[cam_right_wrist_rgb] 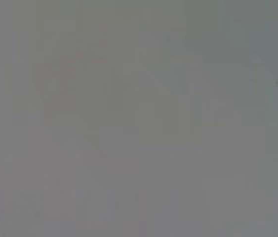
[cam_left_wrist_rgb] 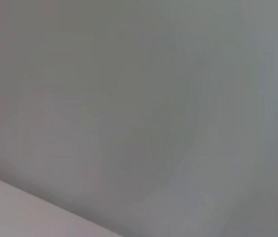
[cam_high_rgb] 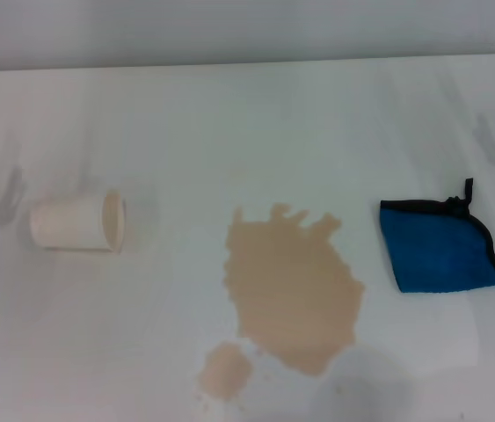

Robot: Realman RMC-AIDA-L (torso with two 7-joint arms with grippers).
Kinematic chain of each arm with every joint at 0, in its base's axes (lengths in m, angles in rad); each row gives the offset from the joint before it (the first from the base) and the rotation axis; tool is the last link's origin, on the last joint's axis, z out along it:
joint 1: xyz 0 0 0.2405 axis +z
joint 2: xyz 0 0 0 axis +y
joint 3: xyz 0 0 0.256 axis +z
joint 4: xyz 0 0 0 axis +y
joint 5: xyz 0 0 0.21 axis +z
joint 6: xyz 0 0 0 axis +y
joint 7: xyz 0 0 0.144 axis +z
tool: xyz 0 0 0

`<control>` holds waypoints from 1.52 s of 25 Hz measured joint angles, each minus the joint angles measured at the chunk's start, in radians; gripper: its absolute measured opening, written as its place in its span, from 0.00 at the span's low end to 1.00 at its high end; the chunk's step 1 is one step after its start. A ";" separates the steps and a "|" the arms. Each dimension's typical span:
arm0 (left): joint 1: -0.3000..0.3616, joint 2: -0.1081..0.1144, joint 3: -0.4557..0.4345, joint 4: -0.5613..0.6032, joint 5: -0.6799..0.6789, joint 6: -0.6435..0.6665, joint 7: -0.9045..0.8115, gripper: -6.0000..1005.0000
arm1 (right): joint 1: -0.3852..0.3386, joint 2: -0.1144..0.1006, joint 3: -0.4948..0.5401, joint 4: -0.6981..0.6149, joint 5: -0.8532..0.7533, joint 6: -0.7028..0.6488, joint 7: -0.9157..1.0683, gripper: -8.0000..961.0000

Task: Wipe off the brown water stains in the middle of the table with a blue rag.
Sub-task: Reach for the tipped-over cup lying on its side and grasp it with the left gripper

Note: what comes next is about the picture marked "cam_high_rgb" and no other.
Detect white paper cup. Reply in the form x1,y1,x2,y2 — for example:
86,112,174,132
29,189,127,255

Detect blue rag with black trim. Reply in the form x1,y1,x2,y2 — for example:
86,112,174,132
379,178,495,295

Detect large brown water stain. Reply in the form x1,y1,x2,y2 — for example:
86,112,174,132
222,202,367,378

